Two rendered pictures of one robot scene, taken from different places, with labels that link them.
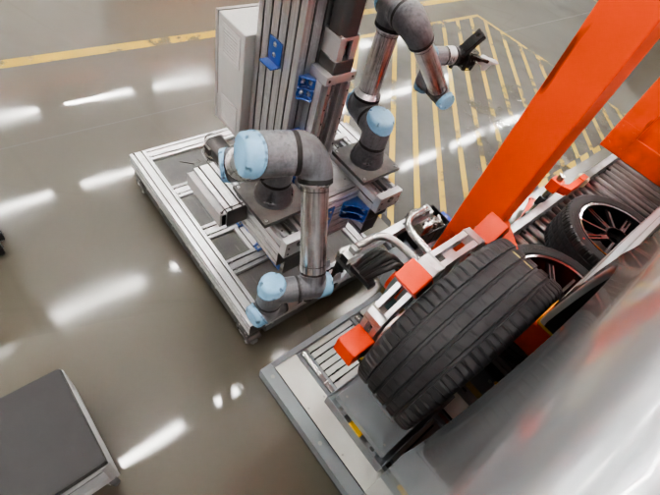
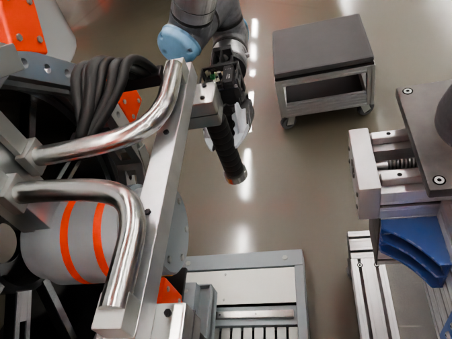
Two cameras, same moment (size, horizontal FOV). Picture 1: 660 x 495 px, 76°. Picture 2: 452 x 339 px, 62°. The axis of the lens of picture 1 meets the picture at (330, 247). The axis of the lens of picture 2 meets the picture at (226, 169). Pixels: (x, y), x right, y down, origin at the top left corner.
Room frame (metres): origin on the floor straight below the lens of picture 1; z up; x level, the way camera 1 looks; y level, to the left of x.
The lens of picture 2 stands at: (1.33, -0.19, 1.28)
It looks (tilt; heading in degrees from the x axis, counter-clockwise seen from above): 47 degrees down; 165
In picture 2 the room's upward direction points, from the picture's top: 22 degrees counter-clockwise
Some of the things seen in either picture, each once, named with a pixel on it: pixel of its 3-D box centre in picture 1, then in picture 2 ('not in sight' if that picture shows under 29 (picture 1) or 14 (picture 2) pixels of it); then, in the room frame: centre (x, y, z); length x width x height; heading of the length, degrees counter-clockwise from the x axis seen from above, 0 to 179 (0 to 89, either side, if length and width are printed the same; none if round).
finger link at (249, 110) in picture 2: not in sight; (241, 111); (0.83, 0.01, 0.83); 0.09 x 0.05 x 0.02; 154
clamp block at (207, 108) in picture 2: (350, 260); (190, 106); (0.86, -0.08, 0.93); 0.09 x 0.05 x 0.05; 55
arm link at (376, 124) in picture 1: (376, 127); not in sight; (1.53, -0.01, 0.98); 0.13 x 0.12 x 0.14; 40
